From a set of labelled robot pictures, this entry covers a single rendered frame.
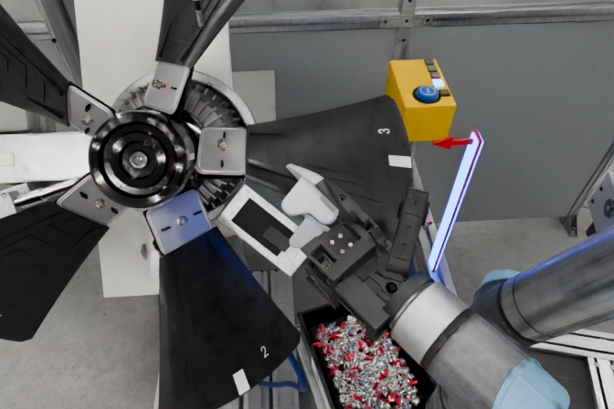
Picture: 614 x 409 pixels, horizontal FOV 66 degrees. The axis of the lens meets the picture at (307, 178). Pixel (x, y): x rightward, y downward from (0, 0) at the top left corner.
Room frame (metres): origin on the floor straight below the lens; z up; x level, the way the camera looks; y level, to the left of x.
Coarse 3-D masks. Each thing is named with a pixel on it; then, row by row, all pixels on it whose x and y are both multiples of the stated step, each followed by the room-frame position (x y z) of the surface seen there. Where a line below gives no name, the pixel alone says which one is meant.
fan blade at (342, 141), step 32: (384, 96) 0.57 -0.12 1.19; (256, 128) 0.50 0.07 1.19; (288, 128) 0.51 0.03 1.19; (320, 128) 0.51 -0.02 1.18; (352, 128) 0.51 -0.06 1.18; (256, 160) 0.44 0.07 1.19; (288, 160) 0.44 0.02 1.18; (320, 160) 0.45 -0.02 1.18; (352, 160) 0.45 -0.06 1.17; (384, 160) 0.46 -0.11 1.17; (288, 192) 0.40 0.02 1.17; (352, 192) 0.41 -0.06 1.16; (384, 192) 0.42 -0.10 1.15; (384, 224) 0.37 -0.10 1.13
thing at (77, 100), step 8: (72, 88) 0.48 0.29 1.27; (72, 96) 0.48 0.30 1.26; (80, 96) 0.48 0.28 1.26; (88, 96) 0.47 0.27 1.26; (72, 104) 0.49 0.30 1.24; (80, 104) 0.48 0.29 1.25; (96, 104) 0.47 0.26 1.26; (72, 112) 0.49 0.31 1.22; (80, 112) 0.49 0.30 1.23; (88, 112) 0.48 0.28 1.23; (96, 112) 0.47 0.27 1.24; (104, 112) 0.47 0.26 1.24; (72, 120) 0.50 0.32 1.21; (80, 120) 0.49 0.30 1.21; (96, 120) 0.48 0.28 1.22; (104, 120) 0.47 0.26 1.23; (80, 128) 0.49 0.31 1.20; (96, 128) 0.48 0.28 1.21
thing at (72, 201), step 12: (84, 180) 0.41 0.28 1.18; (72, 192) 0.40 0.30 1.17; (84, 192) 0.40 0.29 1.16; (96, 192) 0.41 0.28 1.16; (60, 204) 0.39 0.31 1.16; (72, 204) 0.39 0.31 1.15; (84, 204) 0.40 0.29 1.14; (108, 204) 0.42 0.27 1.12; (120, 204) 0.42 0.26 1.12; (84, 216) 0.40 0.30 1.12; (96, 216) 0.41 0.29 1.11; (108, 216) 0.41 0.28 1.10
